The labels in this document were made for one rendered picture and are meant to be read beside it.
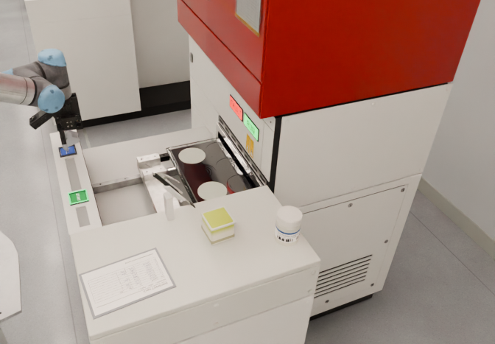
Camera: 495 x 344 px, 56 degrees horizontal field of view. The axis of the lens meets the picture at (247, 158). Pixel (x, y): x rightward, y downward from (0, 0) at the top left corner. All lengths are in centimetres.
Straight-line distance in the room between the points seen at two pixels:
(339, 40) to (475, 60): 150
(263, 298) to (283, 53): 67
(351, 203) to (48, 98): 112
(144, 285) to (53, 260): 150
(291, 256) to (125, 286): 45
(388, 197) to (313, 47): 82
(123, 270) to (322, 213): 80
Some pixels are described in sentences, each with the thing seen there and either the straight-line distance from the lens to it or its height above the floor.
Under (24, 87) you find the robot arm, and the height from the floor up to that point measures 133.
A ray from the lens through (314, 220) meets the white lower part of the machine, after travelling 179.
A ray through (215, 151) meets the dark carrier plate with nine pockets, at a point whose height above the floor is 90.
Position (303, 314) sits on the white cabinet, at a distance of 151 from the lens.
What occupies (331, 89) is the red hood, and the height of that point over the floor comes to 128.
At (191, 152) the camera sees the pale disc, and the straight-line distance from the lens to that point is 178.
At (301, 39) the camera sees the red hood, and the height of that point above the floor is 146.
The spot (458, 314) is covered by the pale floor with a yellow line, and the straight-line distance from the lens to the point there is 266.
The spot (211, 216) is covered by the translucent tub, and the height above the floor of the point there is 103.
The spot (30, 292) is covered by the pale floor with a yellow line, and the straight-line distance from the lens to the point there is 262.
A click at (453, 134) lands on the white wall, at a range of 297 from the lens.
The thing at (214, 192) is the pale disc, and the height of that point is 90.
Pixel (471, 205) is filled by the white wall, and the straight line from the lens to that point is 301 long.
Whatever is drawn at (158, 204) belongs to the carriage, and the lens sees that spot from 160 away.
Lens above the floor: 195
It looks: 37 degrees down
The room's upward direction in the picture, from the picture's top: 3 degrees clockwise
